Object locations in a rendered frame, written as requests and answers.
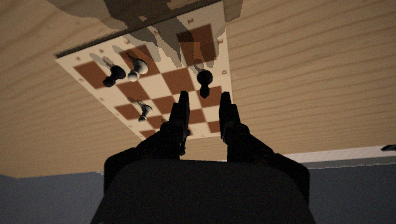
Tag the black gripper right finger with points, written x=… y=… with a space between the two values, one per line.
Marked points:
x=244 y=147

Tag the brown and cream chessboard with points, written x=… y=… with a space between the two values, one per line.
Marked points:
x=176 y=50

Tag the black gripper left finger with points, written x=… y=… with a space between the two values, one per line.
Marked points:
x=164 y=144

